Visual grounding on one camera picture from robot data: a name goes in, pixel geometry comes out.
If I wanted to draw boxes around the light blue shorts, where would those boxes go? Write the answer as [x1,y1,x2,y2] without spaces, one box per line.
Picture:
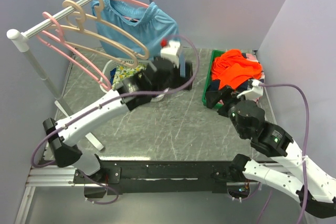
[96,0,179,60]

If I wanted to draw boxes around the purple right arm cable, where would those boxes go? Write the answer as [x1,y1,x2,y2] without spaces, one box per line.
[230,83,310,224]

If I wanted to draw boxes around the beige hanger right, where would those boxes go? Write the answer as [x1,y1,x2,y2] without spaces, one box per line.
[74,0,150,60]

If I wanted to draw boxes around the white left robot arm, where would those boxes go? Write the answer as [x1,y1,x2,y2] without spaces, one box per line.
[43,58,193,183]

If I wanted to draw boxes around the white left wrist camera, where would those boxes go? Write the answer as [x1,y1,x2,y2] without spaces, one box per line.
[160,39,182,66]

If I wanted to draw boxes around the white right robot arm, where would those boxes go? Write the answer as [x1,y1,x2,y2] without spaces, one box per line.
[205,86,335,219]

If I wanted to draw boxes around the orange garment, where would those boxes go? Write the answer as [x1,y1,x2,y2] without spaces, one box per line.
[211,49,265,89]

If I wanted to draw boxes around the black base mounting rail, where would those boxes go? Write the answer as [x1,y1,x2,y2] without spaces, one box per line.
[74,161,251,198]

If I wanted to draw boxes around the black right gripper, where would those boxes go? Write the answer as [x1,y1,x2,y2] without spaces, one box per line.
[204,84,246,138]

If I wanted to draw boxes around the beige hanger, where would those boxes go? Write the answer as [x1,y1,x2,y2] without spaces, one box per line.
[60,0,139,68]
[74,0,150,60]

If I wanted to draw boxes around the lemon print cloth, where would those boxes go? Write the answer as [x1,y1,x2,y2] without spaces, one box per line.
[111,64,146,89]

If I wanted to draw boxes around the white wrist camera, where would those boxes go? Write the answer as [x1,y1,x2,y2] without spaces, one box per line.
[160,39,182,66]
[236,79,264,101]

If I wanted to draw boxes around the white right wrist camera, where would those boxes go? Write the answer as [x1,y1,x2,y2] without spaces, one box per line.
[236,79,264,101]

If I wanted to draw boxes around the white metal clothes rack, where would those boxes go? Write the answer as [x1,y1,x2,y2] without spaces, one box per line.
[7,0,163,151]

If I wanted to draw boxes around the beige hanger left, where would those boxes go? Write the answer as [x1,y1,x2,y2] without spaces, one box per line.
[60,0,139,68]

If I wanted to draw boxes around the navy pink floral garment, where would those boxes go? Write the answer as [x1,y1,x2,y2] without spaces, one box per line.
[202,49,265,105]

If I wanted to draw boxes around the green plastic tray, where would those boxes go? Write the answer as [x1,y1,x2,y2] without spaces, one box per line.
[202,49,225,106]

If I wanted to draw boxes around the aluminium frame rail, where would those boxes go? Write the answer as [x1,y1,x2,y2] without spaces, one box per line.
[26,167,79,187]

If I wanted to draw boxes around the white plastic laundry basket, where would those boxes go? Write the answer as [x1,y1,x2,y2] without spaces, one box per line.
[101,58,165,103]

